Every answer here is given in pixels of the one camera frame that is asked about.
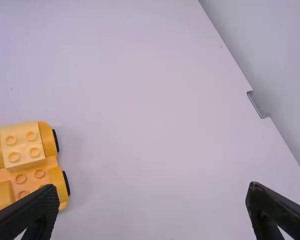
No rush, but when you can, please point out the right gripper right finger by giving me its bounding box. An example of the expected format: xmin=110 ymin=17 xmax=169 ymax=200
xmin=245 ymin=181 xmax=300 ymax=240

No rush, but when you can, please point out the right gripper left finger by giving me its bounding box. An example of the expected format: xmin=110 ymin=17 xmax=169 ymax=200
xmin=0 ymin=183 xmax=60 ymax=240

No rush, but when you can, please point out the yellow toy car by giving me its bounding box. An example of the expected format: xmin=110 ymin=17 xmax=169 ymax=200
xmin=0 ymin=120 xmax=72 ymax=215

